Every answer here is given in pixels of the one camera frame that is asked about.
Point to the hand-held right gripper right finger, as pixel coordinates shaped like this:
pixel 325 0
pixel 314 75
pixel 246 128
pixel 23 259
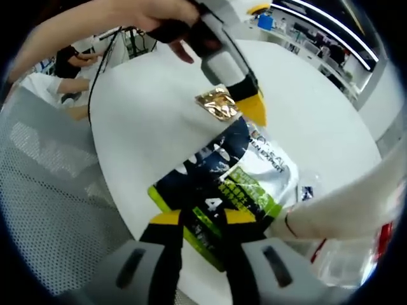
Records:
pixel 245 263

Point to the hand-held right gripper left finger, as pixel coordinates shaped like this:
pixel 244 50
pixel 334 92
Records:
pixel 162 263

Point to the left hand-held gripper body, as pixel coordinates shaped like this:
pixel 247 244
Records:
pixel 206 35

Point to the gold foil skincare sachet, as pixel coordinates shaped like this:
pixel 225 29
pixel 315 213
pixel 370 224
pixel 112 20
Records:
pixel 216 103

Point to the black green skincare sachet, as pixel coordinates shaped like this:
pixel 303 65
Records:
pixel 197 178

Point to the small silver skincare sachet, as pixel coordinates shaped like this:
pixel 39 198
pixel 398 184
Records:
pixel 306 193

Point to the white skincare bottle red collar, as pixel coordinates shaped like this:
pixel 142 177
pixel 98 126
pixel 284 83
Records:
pixel 349 263

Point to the white skincare tube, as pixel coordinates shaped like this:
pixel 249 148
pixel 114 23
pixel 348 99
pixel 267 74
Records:
pixel 343 203

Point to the person's left hand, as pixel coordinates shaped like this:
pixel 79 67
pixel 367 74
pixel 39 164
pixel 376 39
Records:
pixel 165 12

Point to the blue box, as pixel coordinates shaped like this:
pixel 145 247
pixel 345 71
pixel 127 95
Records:
pixel 265 23

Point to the white office workbench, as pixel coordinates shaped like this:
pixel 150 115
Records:
pixel 318 54

